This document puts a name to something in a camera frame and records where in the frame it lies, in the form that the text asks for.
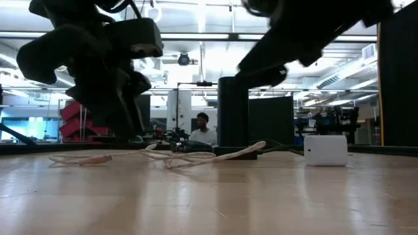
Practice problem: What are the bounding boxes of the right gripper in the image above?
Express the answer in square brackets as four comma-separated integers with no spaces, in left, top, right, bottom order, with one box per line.
[236,19,381,88]

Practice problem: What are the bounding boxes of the black tower power strip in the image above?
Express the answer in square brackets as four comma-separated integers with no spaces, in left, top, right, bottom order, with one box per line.
[212,76,259,161]

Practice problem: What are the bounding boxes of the white pillar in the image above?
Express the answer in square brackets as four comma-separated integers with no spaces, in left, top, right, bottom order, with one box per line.
[166,89,193,134]

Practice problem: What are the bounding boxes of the white charger block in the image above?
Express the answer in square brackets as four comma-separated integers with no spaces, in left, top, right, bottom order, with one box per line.
[303,134,349,167]

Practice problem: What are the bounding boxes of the white charging cable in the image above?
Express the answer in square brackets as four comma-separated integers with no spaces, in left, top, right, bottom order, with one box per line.
[48,140,267,170]

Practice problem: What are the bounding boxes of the grey ventilation duct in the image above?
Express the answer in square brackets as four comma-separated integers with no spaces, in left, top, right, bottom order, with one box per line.
[315,43,379,91]

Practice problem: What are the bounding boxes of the person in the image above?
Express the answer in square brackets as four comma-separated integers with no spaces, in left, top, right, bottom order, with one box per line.
[188,112,219,146]

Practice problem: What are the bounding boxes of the red storage bins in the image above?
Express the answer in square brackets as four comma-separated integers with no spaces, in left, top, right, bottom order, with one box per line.
[57,100,110,144]

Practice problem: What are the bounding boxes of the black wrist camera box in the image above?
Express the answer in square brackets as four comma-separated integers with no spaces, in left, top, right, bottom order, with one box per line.
[107,18,164,60]

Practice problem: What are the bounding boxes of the black partition panel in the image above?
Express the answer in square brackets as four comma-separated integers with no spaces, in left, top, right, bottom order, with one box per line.
[136,93,152,133]
[248,95,295,147]

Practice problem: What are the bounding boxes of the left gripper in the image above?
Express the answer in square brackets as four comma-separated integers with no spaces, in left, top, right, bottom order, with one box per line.
[16,24,153,142]

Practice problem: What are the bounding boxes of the black curtain yellow edge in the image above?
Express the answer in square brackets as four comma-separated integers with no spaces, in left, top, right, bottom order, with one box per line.
[376,0,418,148]

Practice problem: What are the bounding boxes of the background robot rig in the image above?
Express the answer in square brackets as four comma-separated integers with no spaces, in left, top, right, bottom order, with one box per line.
[293,105,362,145]

